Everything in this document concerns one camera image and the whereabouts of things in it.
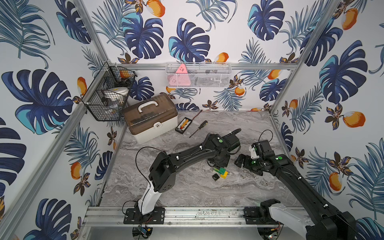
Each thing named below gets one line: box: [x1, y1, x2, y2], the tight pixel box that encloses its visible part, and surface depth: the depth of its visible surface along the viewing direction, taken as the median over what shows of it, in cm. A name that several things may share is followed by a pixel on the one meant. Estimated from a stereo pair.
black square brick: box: [212, 173, 220, 182], surface depth 87 cm
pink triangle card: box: [167, 63, 191, 87], surface depth 92 cm
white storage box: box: [123, 93, 179, 144], surface depth 97 cm
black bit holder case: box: [175, 117, 193, 135], surface depth 112 cm
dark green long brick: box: [213, 167, 226, 175], surface depth 86 cm
